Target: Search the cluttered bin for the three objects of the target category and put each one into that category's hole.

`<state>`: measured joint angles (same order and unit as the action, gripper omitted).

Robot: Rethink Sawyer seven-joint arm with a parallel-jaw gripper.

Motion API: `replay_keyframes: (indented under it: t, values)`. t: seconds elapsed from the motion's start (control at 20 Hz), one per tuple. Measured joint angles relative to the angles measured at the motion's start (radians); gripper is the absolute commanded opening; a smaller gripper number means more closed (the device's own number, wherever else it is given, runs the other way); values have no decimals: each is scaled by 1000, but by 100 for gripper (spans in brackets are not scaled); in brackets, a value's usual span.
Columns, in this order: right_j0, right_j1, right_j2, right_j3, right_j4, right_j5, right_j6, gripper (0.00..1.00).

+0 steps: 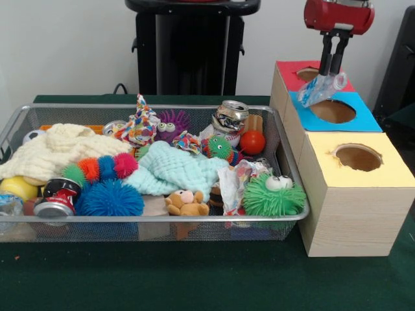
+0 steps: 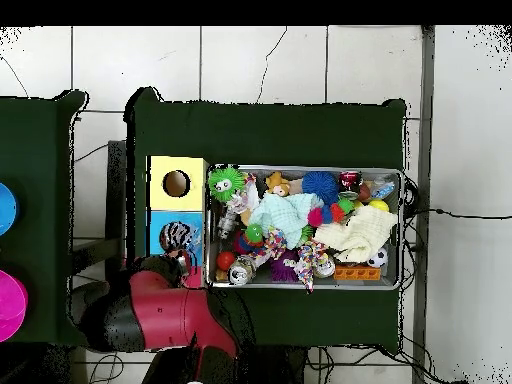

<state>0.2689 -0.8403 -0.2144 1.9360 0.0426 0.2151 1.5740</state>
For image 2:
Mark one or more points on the crushed red black can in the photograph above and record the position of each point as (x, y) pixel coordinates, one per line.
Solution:
(350, 182)

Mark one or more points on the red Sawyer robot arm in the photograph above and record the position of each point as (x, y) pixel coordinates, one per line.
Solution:
(168, 312)

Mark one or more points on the wooden box with three holes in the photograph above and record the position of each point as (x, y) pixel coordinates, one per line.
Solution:
(158, 200)

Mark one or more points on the silver mesh bin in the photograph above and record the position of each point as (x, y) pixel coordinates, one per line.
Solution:
(360, 283)

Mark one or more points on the mint knitted cloth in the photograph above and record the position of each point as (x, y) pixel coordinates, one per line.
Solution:
(284, 212)

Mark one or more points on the brown teddy bear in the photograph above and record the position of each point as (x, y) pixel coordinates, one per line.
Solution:
(276, 184)

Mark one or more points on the green spiky toy with eyes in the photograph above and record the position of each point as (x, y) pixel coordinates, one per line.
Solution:
(230, 178)

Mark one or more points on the purple spiky toy with eyes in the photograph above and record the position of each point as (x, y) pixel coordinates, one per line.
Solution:
(282, 266)

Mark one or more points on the crushed silver can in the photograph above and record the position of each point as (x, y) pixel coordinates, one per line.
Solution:
(241, 272)

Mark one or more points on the blue spiky ball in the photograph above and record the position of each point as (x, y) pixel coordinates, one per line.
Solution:
(320, 186)

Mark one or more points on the multicolour spiky caterpillar toy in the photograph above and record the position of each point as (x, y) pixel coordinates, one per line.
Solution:
(326, 214)

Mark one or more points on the dark green table cloth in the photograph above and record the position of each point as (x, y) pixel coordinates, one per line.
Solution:
(36, 140)
(264, 132)

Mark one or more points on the cream knitted cloth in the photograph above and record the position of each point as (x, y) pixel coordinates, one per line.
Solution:
(360, 234)

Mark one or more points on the blue bowl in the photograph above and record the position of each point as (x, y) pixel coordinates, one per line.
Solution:
(7, 210)

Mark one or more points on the pink bowl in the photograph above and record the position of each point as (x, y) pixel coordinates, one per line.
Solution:
(12, 304)

